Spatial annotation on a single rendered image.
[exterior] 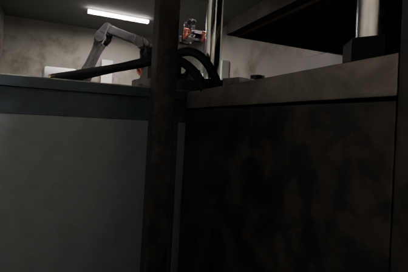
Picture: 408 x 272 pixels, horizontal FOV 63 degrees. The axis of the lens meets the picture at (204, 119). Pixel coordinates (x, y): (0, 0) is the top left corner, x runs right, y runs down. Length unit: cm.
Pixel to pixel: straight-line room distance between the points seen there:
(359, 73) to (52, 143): 100
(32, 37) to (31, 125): 736
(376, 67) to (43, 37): 825
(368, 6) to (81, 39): 816
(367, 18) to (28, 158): 107
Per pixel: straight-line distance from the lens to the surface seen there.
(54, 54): 850
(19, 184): 128
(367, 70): 56
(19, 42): 857
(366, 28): 63
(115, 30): 209
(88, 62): 213
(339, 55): 127
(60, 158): 126
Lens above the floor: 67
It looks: 1 degrees up
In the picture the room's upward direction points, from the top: 3 degrees clockwise
